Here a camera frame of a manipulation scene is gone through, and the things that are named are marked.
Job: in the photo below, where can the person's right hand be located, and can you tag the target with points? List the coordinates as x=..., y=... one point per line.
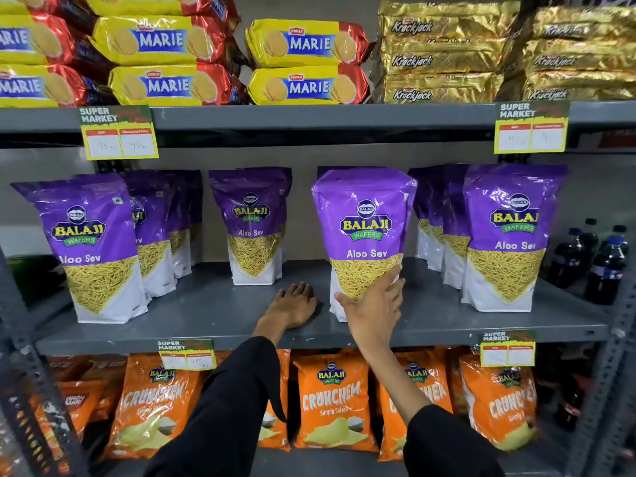
x=372, y=315

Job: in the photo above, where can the person's left hand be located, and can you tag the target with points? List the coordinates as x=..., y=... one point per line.
x=290, y=310

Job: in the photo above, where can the person's left fingers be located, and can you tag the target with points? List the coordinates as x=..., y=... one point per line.
x=298, y=291

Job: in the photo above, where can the person's right thumb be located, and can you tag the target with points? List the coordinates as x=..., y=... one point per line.
x=345, y=301

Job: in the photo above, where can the purple noodle snack pouch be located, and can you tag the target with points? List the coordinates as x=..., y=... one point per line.
x=365, y=228

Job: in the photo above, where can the person's left forearm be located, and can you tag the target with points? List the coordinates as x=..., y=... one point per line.
x=223, y=407

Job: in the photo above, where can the person's right forearm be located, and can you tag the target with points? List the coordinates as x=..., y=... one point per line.
x=422, y=422

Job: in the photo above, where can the grey metal shelf rack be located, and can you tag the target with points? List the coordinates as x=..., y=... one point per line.
x=223, y=305

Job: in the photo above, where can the row of orange chip bags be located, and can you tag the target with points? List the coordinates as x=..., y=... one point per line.
x=334, y=397

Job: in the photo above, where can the yellow green price tag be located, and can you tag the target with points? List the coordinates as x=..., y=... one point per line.
x=531, y=129
x=118, y=134
x=507, y=349
x=187, y=355

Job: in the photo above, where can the row of purple packets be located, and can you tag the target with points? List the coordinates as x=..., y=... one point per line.
x=89, y=228

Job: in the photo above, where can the dark cola bottle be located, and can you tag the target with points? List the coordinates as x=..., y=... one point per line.
x=589, y=240
x=606, y=273
x=570, y=394
x=621, y=235
x=565, y=260

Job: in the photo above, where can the dark orange snack packet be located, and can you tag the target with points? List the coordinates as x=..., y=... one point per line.
x=82, y=398

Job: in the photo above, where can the stack of gold cracker packets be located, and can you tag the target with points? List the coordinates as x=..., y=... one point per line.
x=447, y=59

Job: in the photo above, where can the stack of yellow biscuit packets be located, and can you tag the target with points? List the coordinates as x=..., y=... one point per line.
x=164, y=42

